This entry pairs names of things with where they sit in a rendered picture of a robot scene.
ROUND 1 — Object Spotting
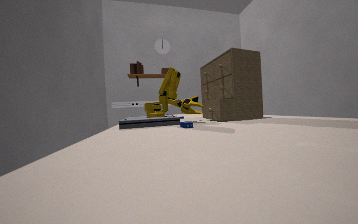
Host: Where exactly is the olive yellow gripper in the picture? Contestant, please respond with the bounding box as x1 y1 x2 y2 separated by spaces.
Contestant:
180 96 204 114

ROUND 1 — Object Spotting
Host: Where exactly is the brown wooden chest of drawers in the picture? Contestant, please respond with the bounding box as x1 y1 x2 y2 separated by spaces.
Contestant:
200 48 263 121

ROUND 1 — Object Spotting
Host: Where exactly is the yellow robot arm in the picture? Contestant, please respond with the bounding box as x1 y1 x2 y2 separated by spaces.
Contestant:
145 67 182 118

